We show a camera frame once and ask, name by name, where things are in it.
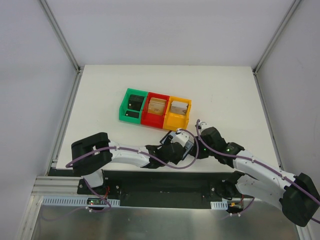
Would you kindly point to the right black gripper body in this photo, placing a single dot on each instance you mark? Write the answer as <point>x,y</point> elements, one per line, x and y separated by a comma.
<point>194,150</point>

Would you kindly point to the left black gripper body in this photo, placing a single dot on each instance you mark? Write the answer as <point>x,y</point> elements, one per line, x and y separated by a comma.
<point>176,152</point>

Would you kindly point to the black leather card holder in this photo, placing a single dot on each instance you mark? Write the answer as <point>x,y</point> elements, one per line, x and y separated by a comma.
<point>181,137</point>

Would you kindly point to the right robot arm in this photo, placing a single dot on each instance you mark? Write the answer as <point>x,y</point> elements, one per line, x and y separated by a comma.
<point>295,195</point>

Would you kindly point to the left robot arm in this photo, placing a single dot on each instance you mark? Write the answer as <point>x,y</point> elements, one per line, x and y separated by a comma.
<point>90,154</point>

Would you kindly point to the silver card stack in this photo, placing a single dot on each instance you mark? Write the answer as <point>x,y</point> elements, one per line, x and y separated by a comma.
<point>178,107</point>

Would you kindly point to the gold card stack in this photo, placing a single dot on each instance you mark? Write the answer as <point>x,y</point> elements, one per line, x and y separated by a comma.
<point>156,106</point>

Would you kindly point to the black card stack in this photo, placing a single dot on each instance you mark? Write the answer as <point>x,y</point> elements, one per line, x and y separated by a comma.
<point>135,102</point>

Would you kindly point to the yellow plastic bin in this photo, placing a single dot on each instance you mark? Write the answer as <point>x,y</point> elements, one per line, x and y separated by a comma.
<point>174,121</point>

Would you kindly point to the red plastic bin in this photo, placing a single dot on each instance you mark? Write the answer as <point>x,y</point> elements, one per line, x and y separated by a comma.
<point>151,120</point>

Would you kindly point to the green plastic bin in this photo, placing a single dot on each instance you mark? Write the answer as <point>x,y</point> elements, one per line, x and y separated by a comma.
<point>123,107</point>

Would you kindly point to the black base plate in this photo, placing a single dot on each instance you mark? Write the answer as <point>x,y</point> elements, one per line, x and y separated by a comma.
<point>178,190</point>

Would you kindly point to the right white cable duct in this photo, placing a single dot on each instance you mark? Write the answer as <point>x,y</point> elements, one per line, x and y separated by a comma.
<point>219,205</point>

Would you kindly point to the white cable duct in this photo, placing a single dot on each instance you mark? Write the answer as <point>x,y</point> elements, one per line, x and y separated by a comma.
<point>219,205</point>
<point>70,201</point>

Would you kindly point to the left white cable duct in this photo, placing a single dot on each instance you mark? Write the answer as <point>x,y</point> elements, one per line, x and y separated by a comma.
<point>70,201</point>

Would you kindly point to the right aluminium frame post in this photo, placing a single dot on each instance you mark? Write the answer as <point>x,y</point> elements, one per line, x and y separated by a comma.
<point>277,34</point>

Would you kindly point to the aluminium frame post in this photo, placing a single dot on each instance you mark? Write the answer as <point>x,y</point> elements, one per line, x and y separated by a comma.
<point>277,34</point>
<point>59,34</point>

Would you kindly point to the left aluminium frame post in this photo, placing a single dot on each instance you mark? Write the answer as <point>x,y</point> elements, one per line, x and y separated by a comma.
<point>59,34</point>

